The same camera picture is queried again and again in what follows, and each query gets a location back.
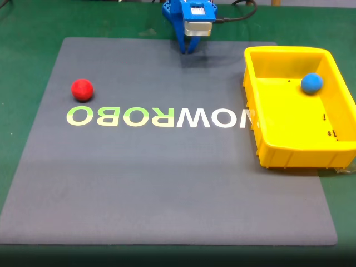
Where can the red ball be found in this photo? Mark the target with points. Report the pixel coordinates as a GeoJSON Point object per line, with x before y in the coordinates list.
{"type": "Point", "coordinates": [82, 89]}

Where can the yellow plastic bin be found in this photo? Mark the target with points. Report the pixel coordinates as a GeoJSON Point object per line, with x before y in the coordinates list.
{"type": "Point", "coordinates": [289, 116]}

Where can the blue ball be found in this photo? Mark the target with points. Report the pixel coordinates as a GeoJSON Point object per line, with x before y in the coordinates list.
{"type": "Point", "coordinates": [312, 83]}

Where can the grey mat with lettering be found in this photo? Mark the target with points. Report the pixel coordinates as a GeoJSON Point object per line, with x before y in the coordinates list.
{"type": "Point", "coordinates": [167, 180]}

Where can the clear plastic bag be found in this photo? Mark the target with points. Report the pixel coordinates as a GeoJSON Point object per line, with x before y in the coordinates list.
{"type": "Point", "coordinates": [345, 170]}

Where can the silver camera box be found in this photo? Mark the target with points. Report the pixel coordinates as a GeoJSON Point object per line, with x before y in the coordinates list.
{"type": "Point", "coordinates": [198, 28]}

